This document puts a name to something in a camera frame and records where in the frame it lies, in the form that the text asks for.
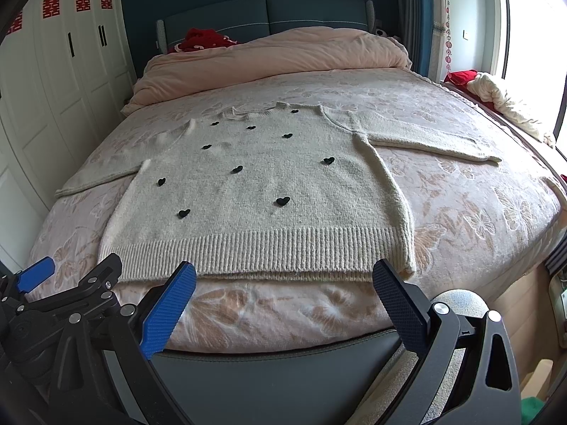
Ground red pillow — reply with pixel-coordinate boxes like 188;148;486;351
169;28;237;53

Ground teal upholstered headboard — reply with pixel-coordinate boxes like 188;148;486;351
156;0;376;54

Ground grey window curtain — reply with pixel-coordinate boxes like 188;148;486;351
398;0;433;76

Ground white wardrobe with red decals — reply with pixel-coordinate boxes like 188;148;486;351
1;0;135;272

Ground cream knit sweater black hearts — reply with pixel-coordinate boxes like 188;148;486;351
62;103;498;281

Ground red cloth on sill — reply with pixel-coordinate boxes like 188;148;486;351
443;70;496;112

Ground peach duvet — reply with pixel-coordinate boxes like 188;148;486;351
121;26;411;116

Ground cream blanket on sill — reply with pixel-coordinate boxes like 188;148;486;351
466;72;556;149

